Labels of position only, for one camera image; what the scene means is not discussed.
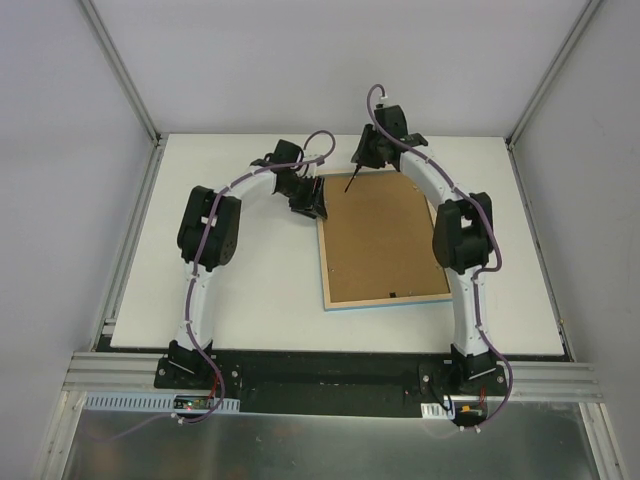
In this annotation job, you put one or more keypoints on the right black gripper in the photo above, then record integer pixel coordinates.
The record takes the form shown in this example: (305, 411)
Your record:
(368, 151)

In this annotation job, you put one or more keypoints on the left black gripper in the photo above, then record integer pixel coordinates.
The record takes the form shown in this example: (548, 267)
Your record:
(310, 196)

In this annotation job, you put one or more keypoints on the red handled screwdriver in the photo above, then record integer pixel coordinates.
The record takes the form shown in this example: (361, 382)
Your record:
(352, 178)

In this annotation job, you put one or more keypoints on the blue wooden picture frame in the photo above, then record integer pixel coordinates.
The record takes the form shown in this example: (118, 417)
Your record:
(376, 245)

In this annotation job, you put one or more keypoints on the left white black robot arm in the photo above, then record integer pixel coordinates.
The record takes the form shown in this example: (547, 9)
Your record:
(208, 236)

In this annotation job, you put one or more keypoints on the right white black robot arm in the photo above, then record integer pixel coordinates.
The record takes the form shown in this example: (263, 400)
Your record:
(463, 237)

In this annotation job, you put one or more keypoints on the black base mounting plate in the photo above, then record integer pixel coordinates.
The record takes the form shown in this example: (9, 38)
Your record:
(386, 385)

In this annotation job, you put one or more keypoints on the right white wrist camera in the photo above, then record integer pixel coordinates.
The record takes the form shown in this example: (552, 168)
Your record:
(383, 102)

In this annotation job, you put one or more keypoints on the right white slotted cable duct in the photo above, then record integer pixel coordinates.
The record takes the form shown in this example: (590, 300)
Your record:
(437, 411)

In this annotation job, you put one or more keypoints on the white slotted cable duct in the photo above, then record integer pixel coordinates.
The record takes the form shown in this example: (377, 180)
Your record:
(150, 403)
(437, 411)

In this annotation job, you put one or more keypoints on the left white slotted cable duct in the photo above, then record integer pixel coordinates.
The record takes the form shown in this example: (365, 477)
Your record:
(150, 403)

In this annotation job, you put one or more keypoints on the aluminium front rail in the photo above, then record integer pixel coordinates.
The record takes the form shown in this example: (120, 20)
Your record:
(134, 372)

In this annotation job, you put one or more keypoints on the right aluminium corner post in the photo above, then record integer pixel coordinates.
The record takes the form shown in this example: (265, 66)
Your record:
(583, 21)

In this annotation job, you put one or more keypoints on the aluminium corner post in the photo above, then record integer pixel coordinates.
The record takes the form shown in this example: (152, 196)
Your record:
(119, 69)
(583, 21)

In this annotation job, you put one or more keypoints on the left aluminium corner post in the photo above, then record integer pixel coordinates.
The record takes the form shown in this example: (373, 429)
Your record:
(119, 69)

